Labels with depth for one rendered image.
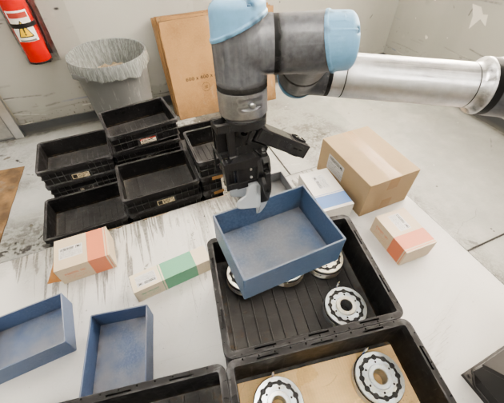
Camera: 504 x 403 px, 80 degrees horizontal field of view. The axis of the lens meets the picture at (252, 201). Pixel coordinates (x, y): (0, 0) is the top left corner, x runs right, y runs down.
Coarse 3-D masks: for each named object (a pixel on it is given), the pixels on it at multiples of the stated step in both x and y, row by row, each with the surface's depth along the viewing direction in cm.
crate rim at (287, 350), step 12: (384, 324) 64; (396, 324) 64; (408, 324) 64; (336, 336) 63; (348, 336) 63; (360, 336) 63; (288, 348) 61; (300, 348) 61; (312, 348) 61; (420, 348) 62; (240, 360) 60; (252, 360) 60; (264, 360) 60; (432, 360) 60; (228, 372) 58; (432, 372) 58; (228, 384) 57; (444, 384) 57; (444, 396) 56
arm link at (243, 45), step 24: (216, 0) 36; (240, 0) 35; (264, 0) 37; (216, 24) 37; (240, 24) 36; (264, 24) 37; (216, 48) 39; (240, 48) 38; (264, 48) 38; (216, 72) 42; (240, 72) 40; (264, 72) 41
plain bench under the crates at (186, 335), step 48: (144, 240) 107; (192, 240) 107; (0, 288) 95; (48, 288) 95; (96, 288) 95; (192, 288) 95; (432, 288) 95; (480, 288) 95; (192, 336) 85; (432, 336) 85; (480, 336) 85; (48, 384) 77
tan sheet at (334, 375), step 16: (384, 352) 70; (304, 368) 68; (320, 368) 68; (336, 368) 68; (400, 368) 68; (240, 384) 66; (256, 384) 66; (304, 384) 66; (320, 384) 66; (336, 384) 66; (352, 384) 66; (240, 400) 64; (304, 400) 64; (320, 400) 64; (336, 400) 64; (352, 400) 64; (416, 400) 64
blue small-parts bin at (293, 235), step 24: (288, 192) 62; (216, 216) 57; (240, 216) 61; (264, 216) 64; (288, 216) 66; (312, 216) 63; (240, 240) 61; (264, 240) 61; (288, 240) 61; (312, 240) 61; (336, 240) 57; (240, 264) 58; (264, 264) 58; (288, 264) 51; (312, 264) 55; (240, 288) 53; (264, 288) 54
